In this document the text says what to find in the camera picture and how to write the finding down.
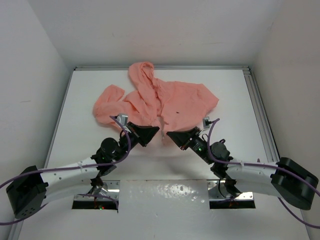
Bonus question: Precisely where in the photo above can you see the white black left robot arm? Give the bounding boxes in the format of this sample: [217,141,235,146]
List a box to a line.
[5,122,160,220]

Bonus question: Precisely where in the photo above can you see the salmon pink hooded jacket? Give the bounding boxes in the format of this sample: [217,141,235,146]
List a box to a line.
[92,61,219,134]

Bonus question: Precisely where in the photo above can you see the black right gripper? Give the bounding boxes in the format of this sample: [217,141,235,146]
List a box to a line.
[167,126,213,165]

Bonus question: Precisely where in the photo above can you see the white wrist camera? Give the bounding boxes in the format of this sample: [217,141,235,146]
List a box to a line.
[202,116,212,130]
[116,113,128,126]

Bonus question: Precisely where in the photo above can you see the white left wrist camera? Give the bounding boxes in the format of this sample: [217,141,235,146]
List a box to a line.
[116,113,128,126]

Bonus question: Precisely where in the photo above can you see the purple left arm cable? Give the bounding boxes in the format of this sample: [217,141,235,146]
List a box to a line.
[0,115,133,225]

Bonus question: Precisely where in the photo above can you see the metal base plate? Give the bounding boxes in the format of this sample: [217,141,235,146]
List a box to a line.
[73,179,254,205]

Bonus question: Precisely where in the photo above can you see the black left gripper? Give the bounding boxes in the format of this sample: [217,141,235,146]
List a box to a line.
[113,121,159,161]

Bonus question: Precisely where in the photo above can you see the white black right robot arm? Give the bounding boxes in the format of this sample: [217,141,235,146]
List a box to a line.
[167,127,319,211]

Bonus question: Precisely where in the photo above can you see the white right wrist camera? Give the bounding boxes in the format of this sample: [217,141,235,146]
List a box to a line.
[202,116,212,130]

